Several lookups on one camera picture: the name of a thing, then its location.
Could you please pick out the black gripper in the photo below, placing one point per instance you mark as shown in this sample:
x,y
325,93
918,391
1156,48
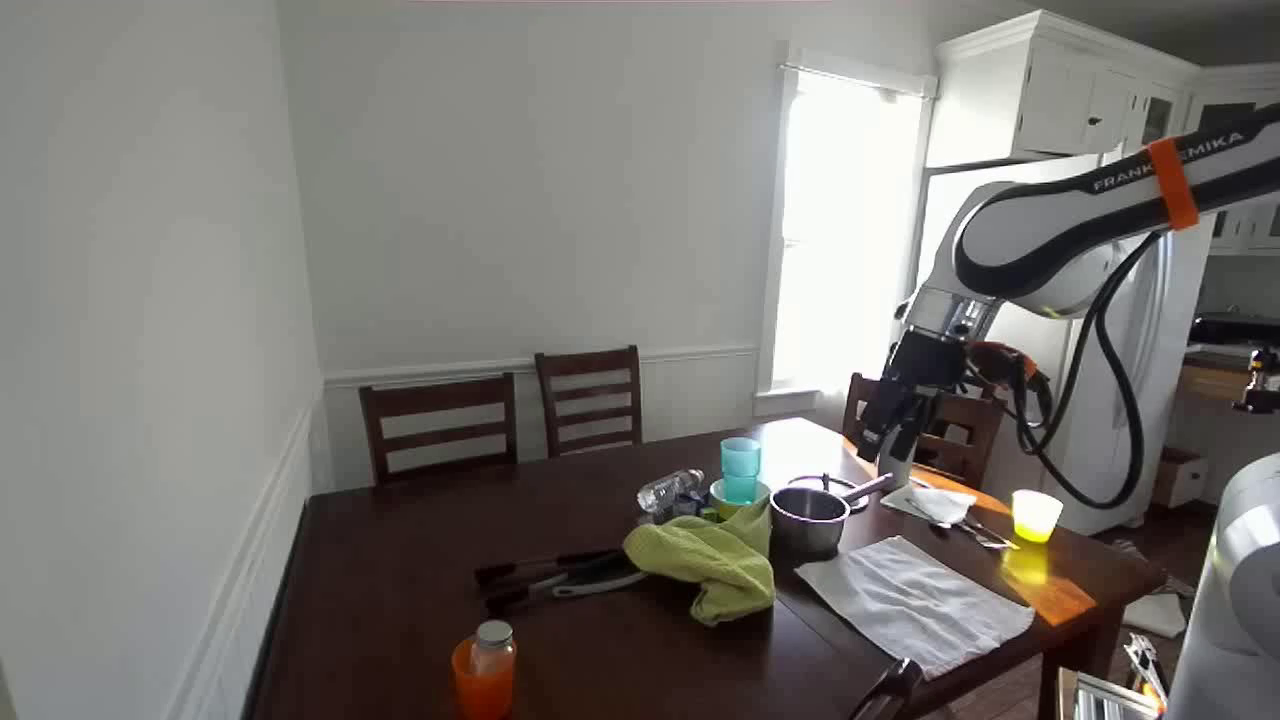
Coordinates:
x,y
921,370

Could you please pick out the white woven towel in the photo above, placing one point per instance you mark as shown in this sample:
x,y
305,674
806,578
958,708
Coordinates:
x,y
921,603

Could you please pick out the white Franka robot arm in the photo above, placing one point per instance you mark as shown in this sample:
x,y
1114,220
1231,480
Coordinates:
x,y
1040,242

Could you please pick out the dark wooden slat chair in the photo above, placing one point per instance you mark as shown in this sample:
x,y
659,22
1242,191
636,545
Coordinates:
x,y
590,396
962,428
439,424

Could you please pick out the small metal utensil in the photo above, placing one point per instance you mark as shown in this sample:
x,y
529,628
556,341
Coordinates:
x,y
987,534

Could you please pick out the teal plastic cup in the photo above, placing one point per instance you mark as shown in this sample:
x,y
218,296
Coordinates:
x,y
741,467

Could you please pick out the yellow plastic cup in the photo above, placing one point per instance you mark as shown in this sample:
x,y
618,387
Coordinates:
x,y
1036,516

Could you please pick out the small teal rimmed bowl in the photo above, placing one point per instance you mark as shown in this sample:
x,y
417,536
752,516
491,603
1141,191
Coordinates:
x,y
738,495

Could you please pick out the green cloth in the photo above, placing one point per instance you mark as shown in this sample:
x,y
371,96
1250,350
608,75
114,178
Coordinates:
x,y
715,563

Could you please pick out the silver metal dish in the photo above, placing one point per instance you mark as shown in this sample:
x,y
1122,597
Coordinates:
x,y
670,491

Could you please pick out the bright window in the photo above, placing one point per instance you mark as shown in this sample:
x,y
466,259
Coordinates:
x,y
846,227

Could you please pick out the cardboard box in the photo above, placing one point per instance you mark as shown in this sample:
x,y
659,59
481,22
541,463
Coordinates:
x,y
1182,476

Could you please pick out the white refrigerator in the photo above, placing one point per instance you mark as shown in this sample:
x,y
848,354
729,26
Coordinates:
x,y
1161,334

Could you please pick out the white kitchen cabinet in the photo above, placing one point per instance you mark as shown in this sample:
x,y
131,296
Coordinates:
x,y
1055,85

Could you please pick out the orange bottle with white cap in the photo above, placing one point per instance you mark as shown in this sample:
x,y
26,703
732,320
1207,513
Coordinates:
x,y
485,679

